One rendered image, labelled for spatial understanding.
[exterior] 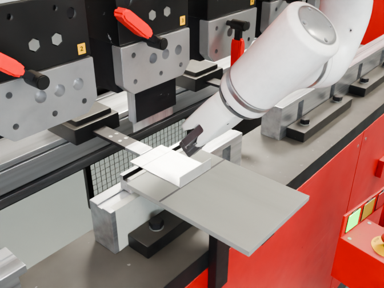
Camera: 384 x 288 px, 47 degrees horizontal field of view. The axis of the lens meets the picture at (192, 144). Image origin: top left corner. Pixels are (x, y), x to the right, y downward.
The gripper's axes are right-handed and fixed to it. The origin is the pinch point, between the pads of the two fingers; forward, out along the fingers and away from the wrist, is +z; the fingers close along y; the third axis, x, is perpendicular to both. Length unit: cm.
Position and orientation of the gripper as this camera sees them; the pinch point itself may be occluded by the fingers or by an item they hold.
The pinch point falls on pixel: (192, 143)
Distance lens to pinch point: 77.4
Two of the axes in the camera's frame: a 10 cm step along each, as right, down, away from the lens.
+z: -4.8, 4.6, 7.4
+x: 5.8, 8.1, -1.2
